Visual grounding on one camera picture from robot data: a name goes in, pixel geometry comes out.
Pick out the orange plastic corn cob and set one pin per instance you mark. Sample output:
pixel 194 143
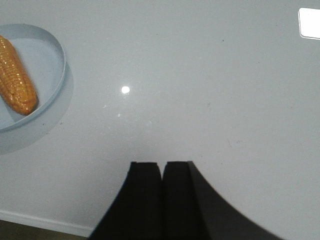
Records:
pixel 16 88

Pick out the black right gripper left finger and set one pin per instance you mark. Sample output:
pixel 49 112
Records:
pixel 136 212

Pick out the light blue round plate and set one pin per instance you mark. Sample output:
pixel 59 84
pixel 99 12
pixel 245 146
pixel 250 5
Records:
pixel 44 59

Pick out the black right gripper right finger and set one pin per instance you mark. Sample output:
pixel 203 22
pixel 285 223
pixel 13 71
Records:
pixel 194 210

